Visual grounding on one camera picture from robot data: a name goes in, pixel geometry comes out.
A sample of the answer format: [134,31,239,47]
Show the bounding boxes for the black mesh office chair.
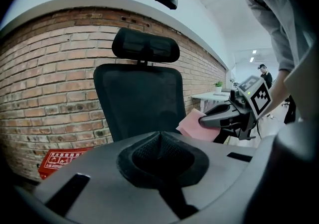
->
[93,27,187,143]

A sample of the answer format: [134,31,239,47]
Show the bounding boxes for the white desk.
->
[191,91,231,114]

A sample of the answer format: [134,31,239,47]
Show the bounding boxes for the person's grey shirt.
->
[198,0,319,74]

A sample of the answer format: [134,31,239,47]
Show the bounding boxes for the person's right forearm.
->
[259,68,298,119]

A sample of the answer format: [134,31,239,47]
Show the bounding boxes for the pink cloth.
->
[175,108,221,143]

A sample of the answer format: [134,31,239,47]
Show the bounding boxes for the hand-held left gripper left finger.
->
[32,130,199,222]

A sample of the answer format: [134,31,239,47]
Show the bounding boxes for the red metal box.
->
[38,146,94,181]

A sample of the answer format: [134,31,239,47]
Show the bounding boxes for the small green potted plant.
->
[213,81,224,94]

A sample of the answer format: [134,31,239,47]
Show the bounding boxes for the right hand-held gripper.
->
[198,75,273,144]

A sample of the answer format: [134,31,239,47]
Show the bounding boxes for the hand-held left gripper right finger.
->
[161,130,261,211]

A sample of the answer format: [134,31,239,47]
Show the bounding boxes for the person's black trousers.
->
[283,95,298,125]

